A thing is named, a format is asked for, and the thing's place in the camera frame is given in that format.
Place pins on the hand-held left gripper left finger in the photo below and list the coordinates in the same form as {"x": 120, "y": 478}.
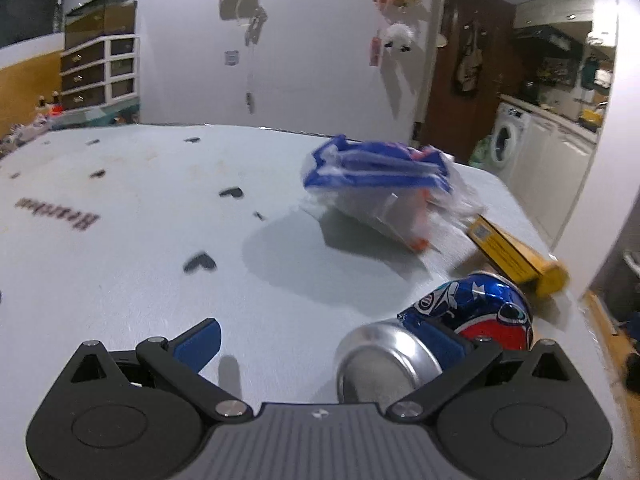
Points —
{"x": 200, "y": 342}

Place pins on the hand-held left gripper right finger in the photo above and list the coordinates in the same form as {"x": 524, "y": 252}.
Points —
{"x": 454, "y": 349}

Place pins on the crushed blue soda can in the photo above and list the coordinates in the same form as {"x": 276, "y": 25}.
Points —
{"x": 475, "y": 305}

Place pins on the yellow carton box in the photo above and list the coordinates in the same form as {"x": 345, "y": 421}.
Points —
{"x": 510, "y": 255}

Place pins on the blue and white plastic bag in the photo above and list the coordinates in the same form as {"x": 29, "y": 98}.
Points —
{"x": 380, "y": 175}

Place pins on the green plastic bag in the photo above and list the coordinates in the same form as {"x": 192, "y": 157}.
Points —
{"x": 481, "y": 152}

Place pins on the white kitchen cabinets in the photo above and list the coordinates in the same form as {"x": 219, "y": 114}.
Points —
{"x": 560, "y": 175}

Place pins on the white washing machine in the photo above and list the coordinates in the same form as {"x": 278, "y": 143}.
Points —
{"x": 510, "y": 140}

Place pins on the yellow kitchen container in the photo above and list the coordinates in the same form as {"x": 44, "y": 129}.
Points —
{"x": 592, "y": 115}

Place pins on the white drawer cabinet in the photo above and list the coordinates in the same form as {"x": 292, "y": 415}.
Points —
{"x": 97, "y": 75}

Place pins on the hanging brown apron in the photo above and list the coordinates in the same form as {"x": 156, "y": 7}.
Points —
{"x": 468, "y": 60}

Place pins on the brown wooden door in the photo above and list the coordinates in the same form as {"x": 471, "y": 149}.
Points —
{"x": 490, "y": 60}

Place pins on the pink hanging tag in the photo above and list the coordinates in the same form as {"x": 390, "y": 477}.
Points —
{"x": 375, "y": 51}

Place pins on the white round hanging utensil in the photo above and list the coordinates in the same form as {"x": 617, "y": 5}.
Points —
{"x": 441, "y": 41}

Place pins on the white plush sheep toy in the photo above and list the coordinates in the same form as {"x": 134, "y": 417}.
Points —
{"x": 398, "y": 37}

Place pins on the black range hood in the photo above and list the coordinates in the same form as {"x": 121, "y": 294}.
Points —
{"x": 545, "y": 37}

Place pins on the glass tank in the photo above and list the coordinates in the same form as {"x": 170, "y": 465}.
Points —
{"x": 100, "y": 20}

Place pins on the white wall switch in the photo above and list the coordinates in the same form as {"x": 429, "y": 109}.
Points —
{"x": 232, "y": 57}

